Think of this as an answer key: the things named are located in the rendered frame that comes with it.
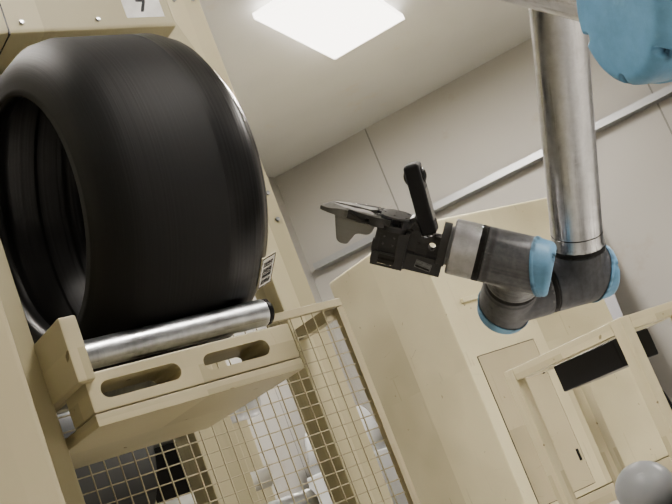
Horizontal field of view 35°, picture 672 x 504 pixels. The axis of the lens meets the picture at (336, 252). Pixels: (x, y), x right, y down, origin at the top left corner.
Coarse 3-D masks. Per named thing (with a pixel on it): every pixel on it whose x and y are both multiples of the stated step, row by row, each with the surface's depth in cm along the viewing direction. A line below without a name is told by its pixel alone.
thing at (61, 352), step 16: (64, 320) 151; (48, 336) 154; (64, 336) 150; (80, 336) 152; (48, 352) 155; (64, 352) 151; (80, 352) 151; (48, 368) 156; (64, 368) 152; (80, 368) 150; (48, 384) 158; (64, 384) 153; (80, 384) 150; (64, 400) 157
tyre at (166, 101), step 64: (64, 64) 165; (128, 64) 167; (192, 64) 173; (0, 128) 186; (64, 128) 162; (128, 128) 159; (192, 128) 165; (0, 192) 193; (64, 192) 209; (128, 192) 157; (192, 192) 162; (256, 192) 170; (64, 256) 207; (128, 256) 159; (192, 256) 164; (256, 256) 172; (128, 320) 164
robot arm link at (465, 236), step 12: (456, 228) 166; (468, 228) 167; (480, 228) 167; (456, 240) 166; (468, 240) 165; (456, 252) 166; (468, 252) 165; (444, 264) 170; (456, 264) 166; (468, 264) 166; (468, 276) 168
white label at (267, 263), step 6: (264, 258) 174; (270, 258) 176; (264, 264) 175; (270, 264) 177; (264, 270) 176; (270, 270) 178; (258, 276) 175; (264, 276) 177; (270, 276) 179; (258, 282) 176; (264, 282) 178; (258, 288) 177
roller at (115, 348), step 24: (216, 312) 169; (240, 312) 171; (264, 312) 174; (120, 336) 159; (144, 336) 161; (168, 336) 163; (192, 336) 166; (216, 336) 169; (96, 360) 156; (120, 360) 159
